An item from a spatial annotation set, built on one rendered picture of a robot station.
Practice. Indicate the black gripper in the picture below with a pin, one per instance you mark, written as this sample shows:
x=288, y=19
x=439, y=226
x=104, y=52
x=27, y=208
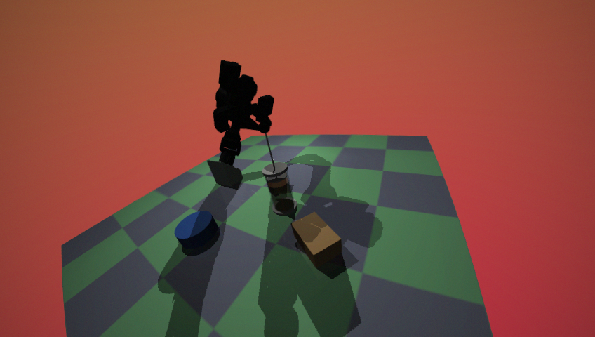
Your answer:
x=239, y=114

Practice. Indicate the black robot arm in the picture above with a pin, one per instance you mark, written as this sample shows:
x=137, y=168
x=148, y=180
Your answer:
x=234, y=88

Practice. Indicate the coffee press plunger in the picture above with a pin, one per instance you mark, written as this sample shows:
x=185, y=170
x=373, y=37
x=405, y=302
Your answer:
x=278, y=182

